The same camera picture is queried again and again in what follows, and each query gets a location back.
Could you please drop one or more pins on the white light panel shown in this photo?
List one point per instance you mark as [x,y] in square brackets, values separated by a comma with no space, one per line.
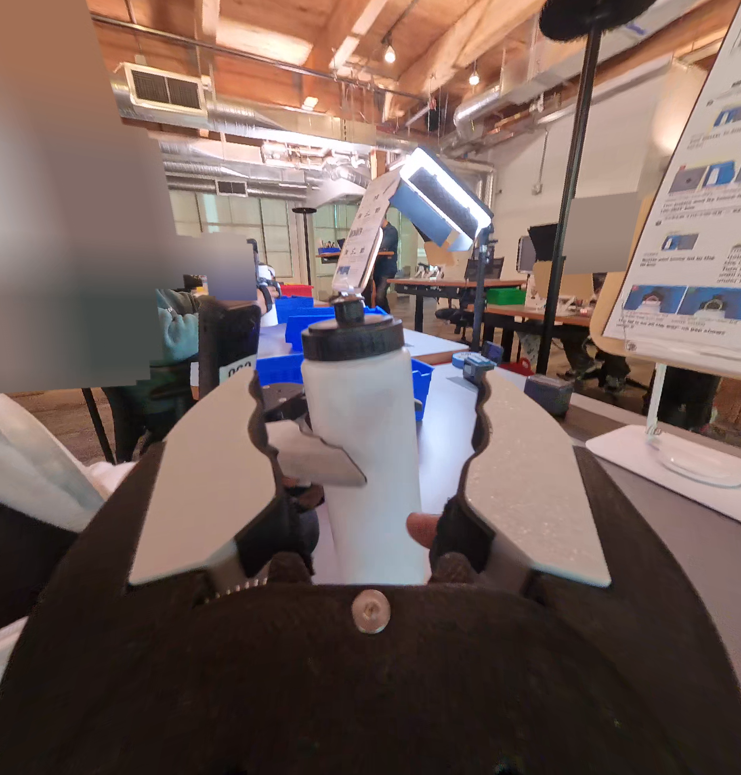
[443,200]

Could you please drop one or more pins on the red plastic bin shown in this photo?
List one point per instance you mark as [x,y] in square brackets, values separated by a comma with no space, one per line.
[296,290]

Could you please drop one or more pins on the black floor lamp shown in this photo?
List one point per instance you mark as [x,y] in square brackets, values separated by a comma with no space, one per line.
[307,242]

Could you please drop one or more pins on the dark monitor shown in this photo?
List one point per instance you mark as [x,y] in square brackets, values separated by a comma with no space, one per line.
[526,254]

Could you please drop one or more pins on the printed instruction sheet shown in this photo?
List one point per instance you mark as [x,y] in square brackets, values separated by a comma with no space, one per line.
[361,242]
[697,242]

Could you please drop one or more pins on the blue plastic bin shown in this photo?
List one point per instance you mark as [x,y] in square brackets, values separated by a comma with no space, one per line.
[322,327]
[422,387]
[291,306]

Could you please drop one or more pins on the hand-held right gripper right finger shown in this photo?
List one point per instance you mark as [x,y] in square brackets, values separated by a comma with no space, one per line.
[528,490]

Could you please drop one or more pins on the grey battery charger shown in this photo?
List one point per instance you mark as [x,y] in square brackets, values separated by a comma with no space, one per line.
[479,366]

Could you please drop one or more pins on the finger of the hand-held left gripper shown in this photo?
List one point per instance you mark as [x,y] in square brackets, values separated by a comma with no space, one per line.
[316,463]

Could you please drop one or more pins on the black bottle lid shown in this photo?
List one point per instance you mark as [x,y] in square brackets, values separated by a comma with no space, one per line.
[352,339]

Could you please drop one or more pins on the person's black shirt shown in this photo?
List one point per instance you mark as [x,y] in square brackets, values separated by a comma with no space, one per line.
[19,563]

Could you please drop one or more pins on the white printed box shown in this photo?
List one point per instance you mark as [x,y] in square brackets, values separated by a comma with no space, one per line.
[549,290]

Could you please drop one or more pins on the black office chair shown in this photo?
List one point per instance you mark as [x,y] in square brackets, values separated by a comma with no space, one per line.
[134,418]
[452,315]

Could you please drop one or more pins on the person's right hand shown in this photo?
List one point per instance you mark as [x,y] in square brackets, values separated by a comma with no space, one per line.
[423,530]

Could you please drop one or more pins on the blue tape roll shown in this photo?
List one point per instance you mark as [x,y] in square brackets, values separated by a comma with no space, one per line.
[461,359]

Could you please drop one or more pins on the dark grey box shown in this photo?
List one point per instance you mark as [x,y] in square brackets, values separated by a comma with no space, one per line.
[549,396]

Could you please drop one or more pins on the red bag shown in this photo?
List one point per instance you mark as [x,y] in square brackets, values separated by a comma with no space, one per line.
[519,367]

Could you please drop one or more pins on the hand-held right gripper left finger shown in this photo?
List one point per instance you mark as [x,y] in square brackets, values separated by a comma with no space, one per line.
[213,484]

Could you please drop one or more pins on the black light stand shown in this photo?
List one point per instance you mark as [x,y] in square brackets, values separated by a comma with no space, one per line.
[480,290]

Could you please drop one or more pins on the wooden sign board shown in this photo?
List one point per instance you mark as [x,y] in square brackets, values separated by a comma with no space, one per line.
[606,315]

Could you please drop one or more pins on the silver air duct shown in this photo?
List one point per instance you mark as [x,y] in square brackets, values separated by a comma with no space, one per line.
[255,127]
[528,91]

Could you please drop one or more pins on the white plastic bottle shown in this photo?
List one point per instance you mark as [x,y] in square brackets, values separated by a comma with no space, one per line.
[370,454]

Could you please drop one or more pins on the hanging light bulb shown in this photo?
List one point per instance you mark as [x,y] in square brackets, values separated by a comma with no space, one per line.
[474,77]
[389,54]

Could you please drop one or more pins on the wooden desk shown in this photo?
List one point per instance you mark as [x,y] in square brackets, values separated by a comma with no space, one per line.
[455,282]
[528,312]

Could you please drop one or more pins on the green crate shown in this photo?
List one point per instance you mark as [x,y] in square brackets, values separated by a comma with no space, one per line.
[506,296]

